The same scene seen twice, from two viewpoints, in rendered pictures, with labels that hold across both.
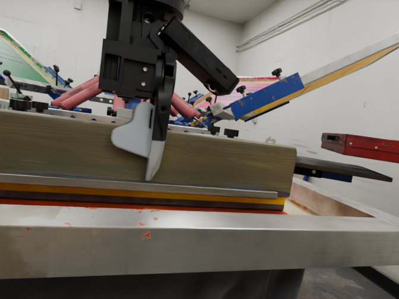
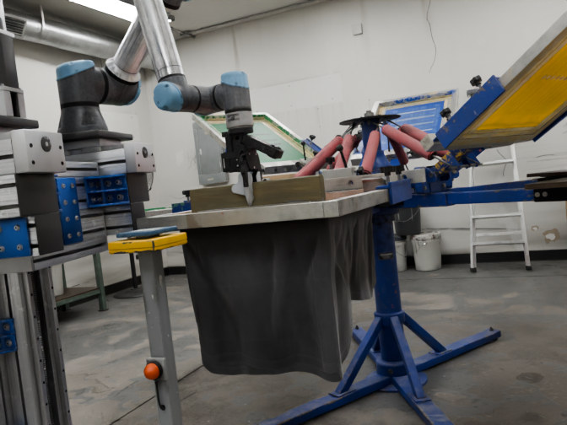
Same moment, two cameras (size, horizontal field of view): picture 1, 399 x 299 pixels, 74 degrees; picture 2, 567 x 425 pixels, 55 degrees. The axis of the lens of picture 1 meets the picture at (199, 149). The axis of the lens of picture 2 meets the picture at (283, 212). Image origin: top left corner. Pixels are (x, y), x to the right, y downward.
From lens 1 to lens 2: 125 cm
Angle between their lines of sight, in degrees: 42
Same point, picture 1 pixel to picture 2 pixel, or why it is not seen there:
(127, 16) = (229, 141)
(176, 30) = (245, 139)
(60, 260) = (204, 222)
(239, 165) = (289, 190)
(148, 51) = (235, 153)
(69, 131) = (220, 191)
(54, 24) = (334, 68)
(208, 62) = (261, 147)
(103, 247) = (213, 217)
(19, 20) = (295, 81)
